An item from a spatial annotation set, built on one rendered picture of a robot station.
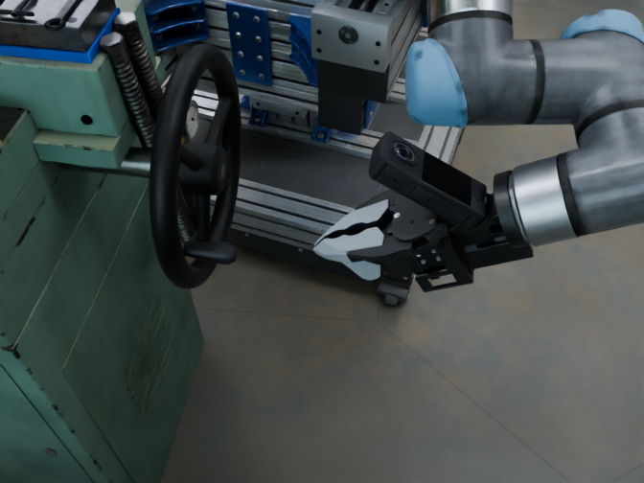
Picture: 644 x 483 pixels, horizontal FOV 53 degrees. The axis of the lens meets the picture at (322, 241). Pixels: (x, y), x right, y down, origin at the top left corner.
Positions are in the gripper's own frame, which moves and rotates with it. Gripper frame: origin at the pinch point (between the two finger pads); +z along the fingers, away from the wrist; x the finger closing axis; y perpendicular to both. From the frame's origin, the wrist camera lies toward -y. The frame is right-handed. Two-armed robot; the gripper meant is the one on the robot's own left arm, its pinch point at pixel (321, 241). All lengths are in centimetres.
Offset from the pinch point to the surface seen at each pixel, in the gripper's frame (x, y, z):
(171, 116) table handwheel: 4.5, -17.3, 8.2
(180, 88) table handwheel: 7.6, -18.1, 7.6
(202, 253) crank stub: -1.5, -4.1, 12.4
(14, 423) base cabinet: -11, 9, 53
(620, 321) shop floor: 56, 104, -15
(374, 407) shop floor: 23, 76, 35
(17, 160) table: 2.7, -20.3, 27.2
